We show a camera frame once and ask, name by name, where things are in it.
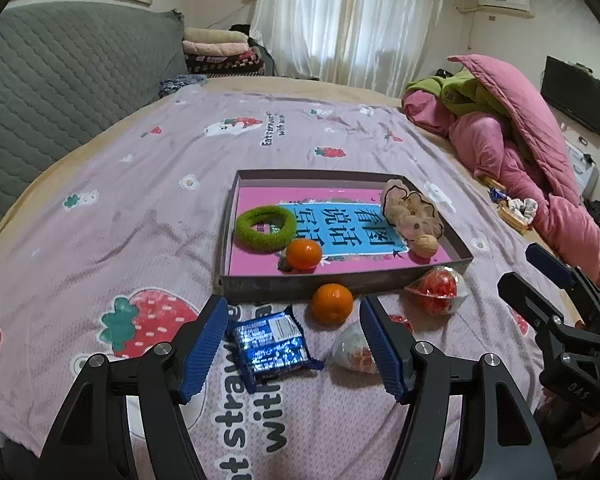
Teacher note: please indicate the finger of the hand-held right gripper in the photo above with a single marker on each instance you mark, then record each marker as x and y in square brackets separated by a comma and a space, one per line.
[525, 300]
[550, 262]

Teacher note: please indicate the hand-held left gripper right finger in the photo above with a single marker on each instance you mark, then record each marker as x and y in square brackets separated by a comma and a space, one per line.
[380, 355]

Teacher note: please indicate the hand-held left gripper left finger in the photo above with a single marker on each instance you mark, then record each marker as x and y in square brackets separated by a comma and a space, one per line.
[205, 350]

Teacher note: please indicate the white toy egg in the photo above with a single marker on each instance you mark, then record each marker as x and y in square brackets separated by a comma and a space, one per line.
[352, 352]

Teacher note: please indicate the blue snack packet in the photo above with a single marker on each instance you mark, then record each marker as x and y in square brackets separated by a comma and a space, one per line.
[272, 347]

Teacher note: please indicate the orange tangerine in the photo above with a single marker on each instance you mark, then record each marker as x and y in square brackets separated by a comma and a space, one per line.
[304, 255]
[332, 303]

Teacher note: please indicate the red toy egg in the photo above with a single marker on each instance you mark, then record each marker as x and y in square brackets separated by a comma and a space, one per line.
[437, 287]

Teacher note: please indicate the grey cardboard box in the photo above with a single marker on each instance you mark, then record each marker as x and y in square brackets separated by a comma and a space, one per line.
[270, 287]

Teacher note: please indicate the brown walnut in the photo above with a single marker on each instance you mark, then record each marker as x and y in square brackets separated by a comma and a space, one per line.
[425, 246]

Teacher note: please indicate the green fluffy scrunchie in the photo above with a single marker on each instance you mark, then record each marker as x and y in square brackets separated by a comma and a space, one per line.
[260, 243]

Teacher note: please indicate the beige sheer scrunchie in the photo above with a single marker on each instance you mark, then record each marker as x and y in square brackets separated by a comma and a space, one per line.
[410, 215]

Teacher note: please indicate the yellow snack packet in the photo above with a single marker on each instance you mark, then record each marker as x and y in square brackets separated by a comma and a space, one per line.
[491, 181]
[512, 220]

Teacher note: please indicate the white patterned scrunchie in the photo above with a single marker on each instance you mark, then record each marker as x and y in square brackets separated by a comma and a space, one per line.
[525, 207]

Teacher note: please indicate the blue candy wrapper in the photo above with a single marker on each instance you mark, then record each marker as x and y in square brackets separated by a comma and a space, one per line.
[497, 194]

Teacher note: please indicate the pink quilt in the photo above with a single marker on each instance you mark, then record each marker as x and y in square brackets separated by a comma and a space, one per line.
[520, 135]

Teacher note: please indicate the pink and blue book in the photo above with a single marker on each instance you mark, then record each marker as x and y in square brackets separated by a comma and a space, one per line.
[340, 220]

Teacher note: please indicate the purple strawberry printed blanket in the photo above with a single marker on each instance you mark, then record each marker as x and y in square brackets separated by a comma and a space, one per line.
[130, 200]

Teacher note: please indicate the black television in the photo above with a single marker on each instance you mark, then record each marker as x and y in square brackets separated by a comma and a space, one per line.
[572, 95]

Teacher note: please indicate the green cloth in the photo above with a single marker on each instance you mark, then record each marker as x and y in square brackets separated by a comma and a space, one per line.
[460, 92]

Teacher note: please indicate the white air conditioner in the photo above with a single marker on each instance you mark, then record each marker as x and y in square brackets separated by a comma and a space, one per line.
[502, 0]

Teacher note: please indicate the blue patterned cloth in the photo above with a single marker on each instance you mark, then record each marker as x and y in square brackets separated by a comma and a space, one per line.
[180, 83]

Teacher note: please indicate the dark patterned folded blanket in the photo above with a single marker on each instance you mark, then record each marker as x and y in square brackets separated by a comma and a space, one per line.
[225, 63]

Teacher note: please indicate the grey quilted headboard cover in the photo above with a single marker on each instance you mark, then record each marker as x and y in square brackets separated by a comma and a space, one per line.
[55, 90]

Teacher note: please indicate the pink folded blanket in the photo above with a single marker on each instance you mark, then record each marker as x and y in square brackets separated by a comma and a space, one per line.
[215, 49]

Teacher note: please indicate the beige folded blanket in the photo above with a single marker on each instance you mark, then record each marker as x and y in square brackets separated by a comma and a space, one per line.
[212, 36]

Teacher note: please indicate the white sheer curtain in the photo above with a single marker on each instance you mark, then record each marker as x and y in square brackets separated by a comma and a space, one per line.
[345, 15]

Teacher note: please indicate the black garment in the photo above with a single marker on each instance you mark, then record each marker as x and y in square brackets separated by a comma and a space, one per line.
[240, 28]

